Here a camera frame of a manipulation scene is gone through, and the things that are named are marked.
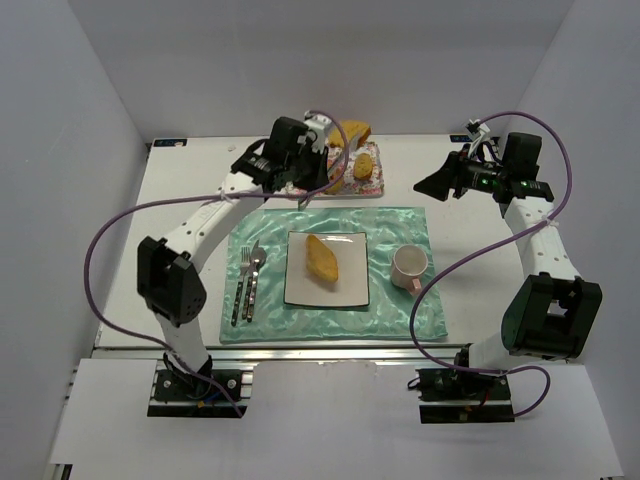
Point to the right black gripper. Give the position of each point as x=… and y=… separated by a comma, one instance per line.
x=454, y=175

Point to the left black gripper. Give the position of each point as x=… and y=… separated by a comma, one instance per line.
x=310, y=170

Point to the brown bread slice back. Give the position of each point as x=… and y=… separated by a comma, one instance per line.
x=357, y=133

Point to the brown bread slice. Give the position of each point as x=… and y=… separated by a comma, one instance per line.
x=363, y=167
x=357, y=133

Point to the yellow toast bread slice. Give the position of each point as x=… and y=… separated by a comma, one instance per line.
x=321, y=262

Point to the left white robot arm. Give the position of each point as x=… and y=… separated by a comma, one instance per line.
x=168, y=269

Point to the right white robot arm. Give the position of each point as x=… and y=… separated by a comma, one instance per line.
x=553, y=311

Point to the orange donut bread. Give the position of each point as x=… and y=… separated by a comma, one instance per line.
x=337, y=183

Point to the brown bread slice front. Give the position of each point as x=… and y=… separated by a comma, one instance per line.
x=363, y=167

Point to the floral rectangular tray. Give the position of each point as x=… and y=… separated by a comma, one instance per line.
x=373, y=187

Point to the pink mug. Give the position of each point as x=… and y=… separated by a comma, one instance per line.
x=408, y=264

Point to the silver spoon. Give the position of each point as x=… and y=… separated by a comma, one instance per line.
x=249, y=300

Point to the table knife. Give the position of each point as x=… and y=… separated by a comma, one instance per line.
x=255, y=247

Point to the silver fork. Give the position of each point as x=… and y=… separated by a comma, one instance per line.
x=244, y=267

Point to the white square plate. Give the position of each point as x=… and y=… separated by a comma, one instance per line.
x=352, y=288

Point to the blue label sticker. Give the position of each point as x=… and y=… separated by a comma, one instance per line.
x=169, y=143

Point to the green satin placemat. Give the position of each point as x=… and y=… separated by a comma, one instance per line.
x=392, y=313

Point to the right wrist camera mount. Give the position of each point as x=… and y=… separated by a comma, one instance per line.
x=478, y=133

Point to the aluminium table frame rail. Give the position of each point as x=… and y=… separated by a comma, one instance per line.
x=257, y=354

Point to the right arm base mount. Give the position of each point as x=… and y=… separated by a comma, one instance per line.
x=447, y=396

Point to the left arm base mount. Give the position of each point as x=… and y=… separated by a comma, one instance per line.
x=176, y=394

